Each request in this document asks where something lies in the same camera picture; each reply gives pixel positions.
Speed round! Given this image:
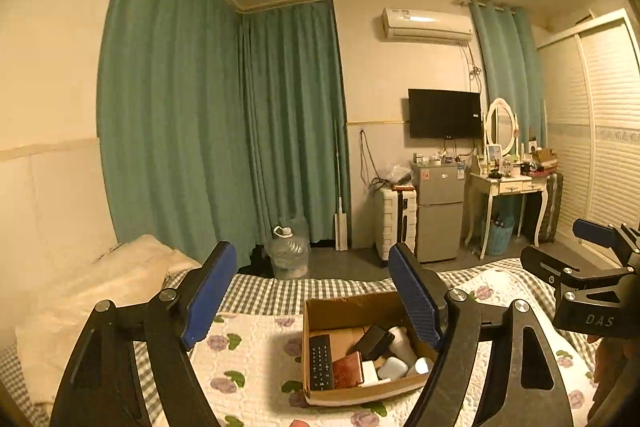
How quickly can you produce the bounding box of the grey UGREEN charger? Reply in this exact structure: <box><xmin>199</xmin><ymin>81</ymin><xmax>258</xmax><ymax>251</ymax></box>
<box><xmin>352</xmin><ymin>325</ymin><xmax>395</xmax><ymax>361</ymax></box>

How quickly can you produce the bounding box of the black remote control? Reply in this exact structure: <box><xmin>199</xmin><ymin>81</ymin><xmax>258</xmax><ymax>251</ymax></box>
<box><xmin>309</xmin><ymin>334</ymin><xmax>334</xmax><ymax>391</ymax></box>

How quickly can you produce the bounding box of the oval vanity mirror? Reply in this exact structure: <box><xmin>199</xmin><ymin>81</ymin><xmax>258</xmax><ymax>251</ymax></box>
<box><xmin>484</xmin><ymin>98</ymin><xmax>520</xmax><ymax>158</ymax></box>

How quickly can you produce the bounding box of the white flat mop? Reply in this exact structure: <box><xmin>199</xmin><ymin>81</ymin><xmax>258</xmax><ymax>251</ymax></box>
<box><xmin>333</xmin><ymin>122</ymin><xmax>348</xmax><ymax>251</ymax></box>

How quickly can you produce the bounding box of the white dressing table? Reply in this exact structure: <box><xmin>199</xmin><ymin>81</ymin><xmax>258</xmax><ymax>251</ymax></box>
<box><xmin>464</xmin><ymin>172</ymin><xmax>549</xmax><ymax>260</ymax></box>

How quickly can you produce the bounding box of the white rectangular power adapter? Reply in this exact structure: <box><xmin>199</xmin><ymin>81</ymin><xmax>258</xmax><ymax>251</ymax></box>
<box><xmin>360</xmin><ymin>361</ymin><xmax>390</xmax><ymax>388</ymax></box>

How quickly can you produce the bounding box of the person's right hand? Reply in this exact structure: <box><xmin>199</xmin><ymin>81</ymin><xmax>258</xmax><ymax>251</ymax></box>
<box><xmin>588</xmin><ymin>336</ymin><xmax>639</xmax><ymax>419</ymax></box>

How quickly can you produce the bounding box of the white louvered wardrobe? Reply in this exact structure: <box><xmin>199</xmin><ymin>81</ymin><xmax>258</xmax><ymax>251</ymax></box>
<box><xmin>538</xmin><ymin>10</ymin><xmax>639</xmax><ymax>259</ymax></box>

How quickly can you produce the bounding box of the white wall charger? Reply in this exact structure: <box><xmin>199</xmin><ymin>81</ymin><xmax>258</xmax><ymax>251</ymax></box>
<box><xmin>406</xmin><ymin>357</ymin><xmax>434</xmax><ymax>377</ymax></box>

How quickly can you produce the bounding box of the black wall television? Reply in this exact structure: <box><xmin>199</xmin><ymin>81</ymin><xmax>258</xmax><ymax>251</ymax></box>
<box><xmin>408</xmin><ymin>89</ymin><xmax>483</xmax><ymax>140</ymax></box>

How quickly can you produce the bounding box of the green side curtain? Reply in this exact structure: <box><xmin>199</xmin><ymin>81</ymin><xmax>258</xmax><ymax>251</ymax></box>
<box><xmin>469</xmin><ymin>0</ymin><xmax>547</xmax><ymax>146</ymax></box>

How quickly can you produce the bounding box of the dark suitcase by wardrobe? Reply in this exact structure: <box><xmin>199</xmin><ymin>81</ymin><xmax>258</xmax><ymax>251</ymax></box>
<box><xmin>538</xmin><ymin>172</ymin><xmax>564</xmax><ymax>243</ymax></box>

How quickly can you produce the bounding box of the silver mini fridge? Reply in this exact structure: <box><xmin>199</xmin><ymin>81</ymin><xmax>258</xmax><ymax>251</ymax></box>
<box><xmin>413</xmin><ymin>162</ymin><xmax>465</xmax><ymax>263</ymax></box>

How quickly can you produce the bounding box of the blue laundry basket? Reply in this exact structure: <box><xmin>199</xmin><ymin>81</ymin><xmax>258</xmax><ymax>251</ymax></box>
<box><xmin>485</xmin><ymin>215</ymin><xmax>515</xmax><ymax>257</ymax></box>

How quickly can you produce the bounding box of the light blue earbuds case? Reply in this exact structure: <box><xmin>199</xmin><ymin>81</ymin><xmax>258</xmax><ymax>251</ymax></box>
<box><xmin>378</xmin><ymin>357</ymin><xmax>409</xmax><ymax>381</ymax></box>

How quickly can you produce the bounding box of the clear water jug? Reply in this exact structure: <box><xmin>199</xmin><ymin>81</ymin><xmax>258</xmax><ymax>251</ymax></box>
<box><xmin>266</xmin><ymin>216</ymin><xmax>310</xmax><ymax>280</ymax></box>

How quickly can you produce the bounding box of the white air conditioner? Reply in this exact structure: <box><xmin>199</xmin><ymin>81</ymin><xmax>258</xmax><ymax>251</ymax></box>
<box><xmin>382</xmin><ymin>8</ymin><xmax>473</xmax><ymax>44</ymax></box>

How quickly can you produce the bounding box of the open cardboard box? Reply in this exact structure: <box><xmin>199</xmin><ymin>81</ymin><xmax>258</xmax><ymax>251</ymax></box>
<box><xmin>302</xmin><ymin>291</ymin><xmax>437</xmax><ymax>407</ymax></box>

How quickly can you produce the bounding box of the white round jar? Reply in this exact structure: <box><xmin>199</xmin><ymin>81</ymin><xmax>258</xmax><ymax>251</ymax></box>
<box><xmin>388</xmin><ymin>326</ymin><xmax>418</xmax><ymax>367</ymax></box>

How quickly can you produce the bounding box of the green window curtain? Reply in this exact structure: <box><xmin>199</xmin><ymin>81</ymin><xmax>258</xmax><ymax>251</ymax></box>
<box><xmin>96</xmin><ymin>0</ymin><xmax>349</xmax><ymax>265</ymax></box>

